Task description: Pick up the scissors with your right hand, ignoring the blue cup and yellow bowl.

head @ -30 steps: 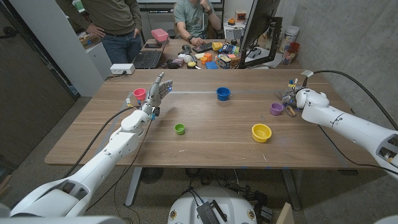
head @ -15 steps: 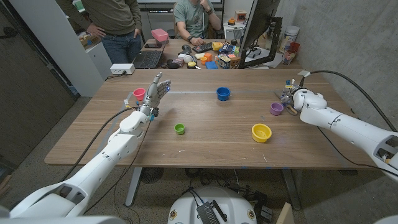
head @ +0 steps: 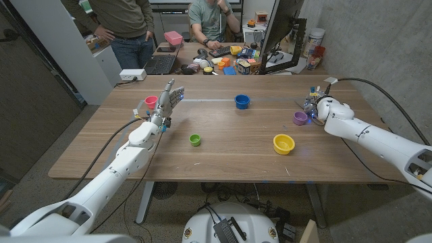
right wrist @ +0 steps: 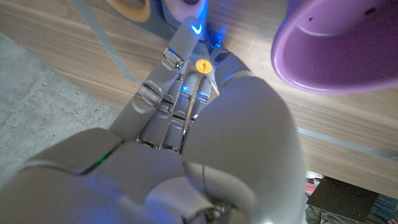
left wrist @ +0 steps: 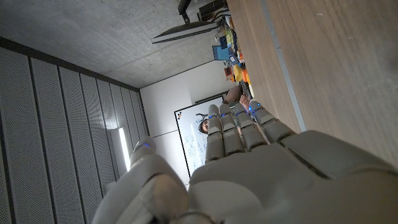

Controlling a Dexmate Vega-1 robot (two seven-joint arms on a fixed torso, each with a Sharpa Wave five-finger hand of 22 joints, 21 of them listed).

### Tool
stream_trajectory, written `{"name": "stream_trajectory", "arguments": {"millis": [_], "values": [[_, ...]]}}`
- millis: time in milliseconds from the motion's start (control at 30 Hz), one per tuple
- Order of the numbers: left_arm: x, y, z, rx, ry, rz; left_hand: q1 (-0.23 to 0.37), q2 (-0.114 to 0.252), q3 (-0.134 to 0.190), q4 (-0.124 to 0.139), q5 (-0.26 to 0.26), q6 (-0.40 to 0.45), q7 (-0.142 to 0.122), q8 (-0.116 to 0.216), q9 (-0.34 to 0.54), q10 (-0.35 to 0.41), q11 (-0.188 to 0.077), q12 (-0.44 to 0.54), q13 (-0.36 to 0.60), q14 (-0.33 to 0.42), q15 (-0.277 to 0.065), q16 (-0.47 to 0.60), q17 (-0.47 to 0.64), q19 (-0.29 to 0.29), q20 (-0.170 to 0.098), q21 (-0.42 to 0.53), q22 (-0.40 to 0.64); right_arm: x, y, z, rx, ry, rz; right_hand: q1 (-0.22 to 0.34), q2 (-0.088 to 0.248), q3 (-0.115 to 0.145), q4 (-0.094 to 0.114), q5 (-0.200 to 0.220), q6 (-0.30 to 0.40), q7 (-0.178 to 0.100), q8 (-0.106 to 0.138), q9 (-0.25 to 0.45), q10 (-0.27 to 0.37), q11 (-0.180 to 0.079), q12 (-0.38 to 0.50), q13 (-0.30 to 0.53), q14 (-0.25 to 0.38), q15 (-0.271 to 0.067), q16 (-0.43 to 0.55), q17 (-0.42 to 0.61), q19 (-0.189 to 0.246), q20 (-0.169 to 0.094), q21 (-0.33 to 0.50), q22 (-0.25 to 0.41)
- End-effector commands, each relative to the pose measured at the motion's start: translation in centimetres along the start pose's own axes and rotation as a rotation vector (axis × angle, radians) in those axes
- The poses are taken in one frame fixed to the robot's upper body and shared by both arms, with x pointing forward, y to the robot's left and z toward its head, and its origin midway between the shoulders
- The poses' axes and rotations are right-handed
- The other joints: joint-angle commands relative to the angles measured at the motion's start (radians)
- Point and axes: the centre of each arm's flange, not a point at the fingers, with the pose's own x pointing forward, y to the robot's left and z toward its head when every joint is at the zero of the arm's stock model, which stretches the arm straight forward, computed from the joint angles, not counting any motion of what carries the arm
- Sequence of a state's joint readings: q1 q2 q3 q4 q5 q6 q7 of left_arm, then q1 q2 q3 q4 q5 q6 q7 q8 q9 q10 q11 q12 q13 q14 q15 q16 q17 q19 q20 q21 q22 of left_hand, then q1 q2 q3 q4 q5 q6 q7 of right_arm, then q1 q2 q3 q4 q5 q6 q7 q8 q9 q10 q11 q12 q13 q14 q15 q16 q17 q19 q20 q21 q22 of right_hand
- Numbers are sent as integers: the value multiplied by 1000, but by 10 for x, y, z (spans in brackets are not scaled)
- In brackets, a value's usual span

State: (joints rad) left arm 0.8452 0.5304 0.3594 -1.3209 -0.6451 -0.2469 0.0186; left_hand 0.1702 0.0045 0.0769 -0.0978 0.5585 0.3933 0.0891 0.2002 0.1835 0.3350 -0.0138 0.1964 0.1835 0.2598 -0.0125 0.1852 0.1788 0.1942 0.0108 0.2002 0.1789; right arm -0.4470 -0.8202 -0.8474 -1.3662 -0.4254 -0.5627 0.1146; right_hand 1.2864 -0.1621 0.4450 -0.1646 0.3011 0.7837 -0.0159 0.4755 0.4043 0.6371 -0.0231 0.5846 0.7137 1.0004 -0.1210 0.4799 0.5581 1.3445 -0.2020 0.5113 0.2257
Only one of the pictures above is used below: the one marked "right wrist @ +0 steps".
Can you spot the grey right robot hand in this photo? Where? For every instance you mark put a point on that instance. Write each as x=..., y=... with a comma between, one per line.
x=242, y=140

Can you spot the purple plastic cup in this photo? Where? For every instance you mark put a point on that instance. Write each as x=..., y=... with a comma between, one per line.
x=335, y=46

